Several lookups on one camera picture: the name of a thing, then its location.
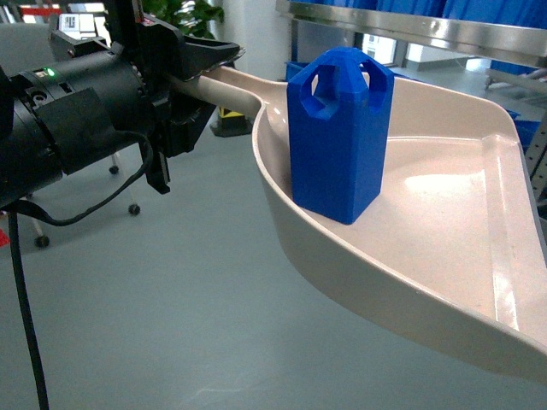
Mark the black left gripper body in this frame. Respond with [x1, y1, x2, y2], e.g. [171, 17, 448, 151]
[50, 1, 184, 194]

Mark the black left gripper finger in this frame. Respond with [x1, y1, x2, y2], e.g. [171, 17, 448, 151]
[183, 37, 245, 80]
[164, 102, 216, 157]

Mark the blue printed block part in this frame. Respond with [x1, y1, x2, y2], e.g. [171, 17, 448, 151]
[286, 47, 395, 225]

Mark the beige plastic scoop tray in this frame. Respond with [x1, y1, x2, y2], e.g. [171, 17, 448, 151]
[172, 67, 546, 384]

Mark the green potted plant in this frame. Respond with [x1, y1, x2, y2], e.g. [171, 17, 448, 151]
[143, 0, 225, 39]

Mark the yellow black striped bollard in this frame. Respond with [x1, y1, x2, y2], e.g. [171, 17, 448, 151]
[210, 107, 252, 138]

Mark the grey wheeled chair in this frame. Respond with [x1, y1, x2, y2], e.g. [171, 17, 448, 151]
[30, 147, 144, 244]

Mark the black cable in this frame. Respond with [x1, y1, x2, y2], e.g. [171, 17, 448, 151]
[8, 130, 155, 410]

